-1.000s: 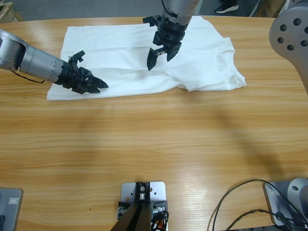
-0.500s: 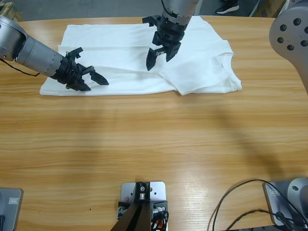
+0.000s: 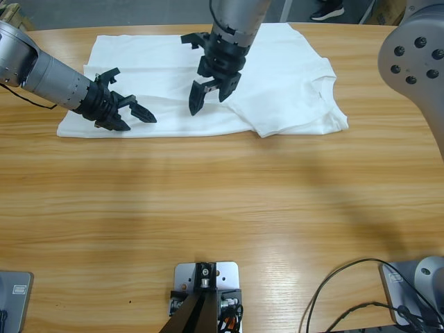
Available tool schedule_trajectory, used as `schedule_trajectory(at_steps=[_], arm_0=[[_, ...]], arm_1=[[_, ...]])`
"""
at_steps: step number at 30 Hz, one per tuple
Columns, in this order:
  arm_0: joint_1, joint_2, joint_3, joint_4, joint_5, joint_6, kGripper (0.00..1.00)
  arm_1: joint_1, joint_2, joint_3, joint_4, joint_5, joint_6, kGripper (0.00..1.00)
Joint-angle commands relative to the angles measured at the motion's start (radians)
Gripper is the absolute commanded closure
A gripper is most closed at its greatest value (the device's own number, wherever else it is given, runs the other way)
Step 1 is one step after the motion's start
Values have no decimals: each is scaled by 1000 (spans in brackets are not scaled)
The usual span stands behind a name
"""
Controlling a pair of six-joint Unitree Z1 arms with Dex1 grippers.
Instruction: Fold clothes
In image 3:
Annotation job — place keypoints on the white metal pole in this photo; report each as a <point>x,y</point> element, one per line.
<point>285,10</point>

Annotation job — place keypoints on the black clamp with silver knob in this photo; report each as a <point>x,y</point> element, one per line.
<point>229,301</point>
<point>177,305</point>

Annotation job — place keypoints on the dark camera post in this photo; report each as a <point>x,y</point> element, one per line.
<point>197,319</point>

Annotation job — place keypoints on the black sneaker with white sole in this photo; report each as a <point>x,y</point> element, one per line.
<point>326,12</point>

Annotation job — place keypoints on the wooden pallet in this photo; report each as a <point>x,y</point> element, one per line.
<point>10,12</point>

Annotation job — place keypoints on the black gripper side bracket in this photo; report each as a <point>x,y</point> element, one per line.
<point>111,73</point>
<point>194,38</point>

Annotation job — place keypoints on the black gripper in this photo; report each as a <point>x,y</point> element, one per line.
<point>223,59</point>
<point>98,102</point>

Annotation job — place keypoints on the brown cardboard box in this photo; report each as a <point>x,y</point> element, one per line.
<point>388,14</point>

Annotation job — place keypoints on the white mount block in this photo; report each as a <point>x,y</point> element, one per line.
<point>229,274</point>

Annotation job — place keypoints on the white t-shirt with black logo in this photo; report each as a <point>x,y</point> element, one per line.
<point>277,86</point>

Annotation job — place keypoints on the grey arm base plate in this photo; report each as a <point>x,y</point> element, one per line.
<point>390,295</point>
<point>17,312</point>

